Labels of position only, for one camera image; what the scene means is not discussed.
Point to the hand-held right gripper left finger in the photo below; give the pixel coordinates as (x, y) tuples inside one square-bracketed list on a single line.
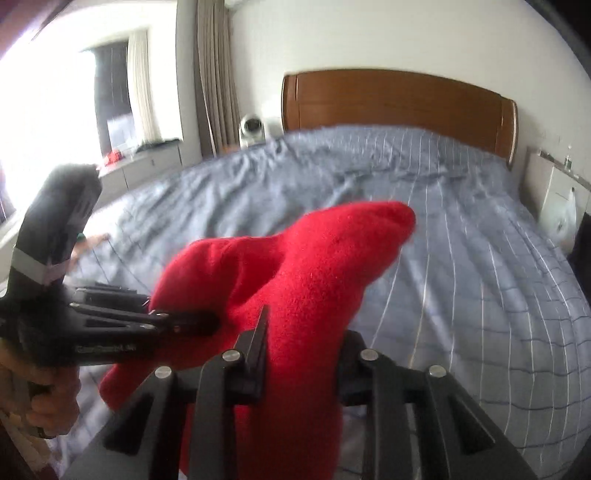
[(254, 355)]

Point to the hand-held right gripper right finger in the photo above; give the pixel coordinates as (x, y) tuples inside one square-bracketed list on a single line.
[(353, 369)]

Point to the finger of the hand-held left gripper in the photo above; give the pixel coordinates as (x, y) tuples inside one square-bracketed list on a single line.
[(184, 322), (111, 294)]

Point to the red knitted sweater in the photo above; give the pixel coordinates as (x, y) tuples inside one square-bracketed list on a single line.
[(314, 286)]

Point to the black clothes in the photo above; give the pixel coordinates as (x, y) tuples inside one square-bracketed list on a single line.
[(159, 144)]

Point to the person's left hand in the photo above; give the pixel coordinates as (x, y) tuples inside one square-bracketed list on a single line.
[(60, 404)]

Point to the small red cloth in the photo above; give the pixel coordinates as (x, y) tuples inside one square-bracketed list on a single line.
[(113, 158)]

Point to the white window seat cabinet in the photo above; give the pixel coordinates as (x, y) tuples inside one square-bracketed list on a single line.
[(147, 162)]

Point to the window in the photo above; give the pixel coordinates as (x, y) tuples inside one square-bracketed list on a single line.
[(55, 115)]

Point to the bed with grey checked cover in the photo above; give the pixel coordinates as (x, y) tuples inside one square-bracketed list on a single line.
[(461, 300)]

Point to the white sheer curtain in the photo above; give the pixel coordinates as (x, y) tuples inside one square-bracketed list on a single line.
[(143, 87)]

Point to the wooden nightstand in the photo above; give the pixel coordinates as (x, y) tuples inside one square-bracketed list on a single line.
[(228, 148)]

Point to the white desk fan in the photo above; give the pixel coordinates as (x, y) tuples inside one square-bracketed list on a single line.
[(252, 129)]

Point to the beige curtain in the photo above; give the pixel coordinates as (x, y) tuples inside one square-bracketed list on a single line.
[(217, 78)]

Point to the black padded jacket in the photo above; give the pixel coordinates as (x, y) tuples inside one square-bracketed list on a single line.
[(582, 244)]

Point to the white plastic bag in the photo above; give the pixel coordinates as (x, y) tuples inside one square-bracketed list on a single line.
[(565, 217)]

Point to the white dresser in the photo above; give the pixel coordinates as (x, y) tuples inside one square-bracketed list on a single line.
[(545, 189)]

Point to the wooden headboard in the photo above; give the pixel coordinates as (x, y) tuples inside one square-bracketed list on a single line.
[(397, 106)]

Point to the clear plastic bottle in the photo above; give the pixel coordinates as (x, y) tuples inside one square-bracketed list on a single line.
[(568, 159)]

